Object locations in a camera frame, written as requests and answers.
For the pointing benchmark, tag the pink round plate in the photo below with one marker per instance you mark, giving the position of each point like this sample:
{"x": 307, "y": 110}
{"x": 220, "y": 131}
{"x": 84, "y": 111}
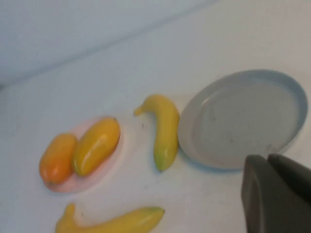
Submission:
{"x": 103, "y": 167}

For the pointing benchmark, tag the orange mango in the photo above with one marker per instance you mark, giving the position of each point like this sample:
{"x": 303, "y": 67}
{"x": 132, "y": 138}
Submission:
{"x": 57, "y": 160}

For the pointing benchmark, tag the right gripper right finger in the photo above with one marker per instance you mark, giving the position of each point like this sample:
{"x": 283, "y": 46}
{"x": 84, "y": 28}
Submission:
{"x": 294, "y": 177}

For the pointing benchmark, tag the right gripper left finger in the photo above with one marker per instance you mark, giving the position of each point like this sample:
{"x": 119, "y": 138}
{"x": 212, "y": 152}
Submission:
{"x": 264, "y": 199}

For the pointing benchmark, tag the grey-blue round plate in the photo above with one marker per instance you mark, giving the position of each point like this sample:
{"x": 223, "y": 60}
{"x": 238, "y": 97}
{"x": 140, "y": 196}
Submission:
{"x": 243, "y": 121}

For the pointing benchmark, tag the long yellow banana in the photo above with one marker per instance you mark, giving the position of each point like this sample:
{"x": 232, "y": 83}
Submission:
{"x": 121, "y": 221}

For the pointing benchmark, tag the short curved yellow banana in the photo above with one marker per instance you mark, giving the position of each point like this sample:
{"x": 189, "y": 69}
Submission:
{"x": 165, "y": 126}

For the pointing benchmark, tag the yellow mango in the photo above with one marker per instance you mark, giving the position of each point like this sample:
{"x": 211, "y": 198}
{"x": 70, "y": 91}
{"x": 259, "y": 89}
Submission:
{"x": 97, "y": 145}

